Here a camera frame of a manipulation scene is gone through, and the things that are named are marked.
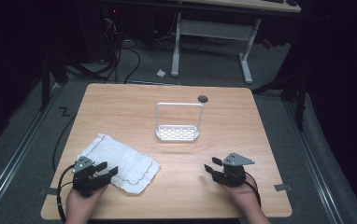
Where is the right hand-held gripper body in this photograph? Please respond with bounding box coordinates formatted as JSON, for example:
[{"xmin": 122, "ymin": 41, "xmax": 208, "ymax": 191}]
[{"xmin": 211, "ymin": 151, "xmax": 256, "ymax": 189}]

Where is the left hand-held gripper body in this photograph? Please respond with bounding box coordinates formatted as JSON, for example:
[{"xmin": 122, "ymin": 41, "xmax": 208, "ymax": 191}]
[{"xmin": 71, "ymin": 155, "xmax": 112, "ymax": 198}]

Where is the person's right hand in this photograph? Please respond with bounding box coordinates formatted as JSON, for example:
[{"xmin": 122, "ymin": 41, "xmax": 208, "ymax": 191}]
[{"xmin": 219, "ymin": 177, "xmax": 263, "ymax": 213}]

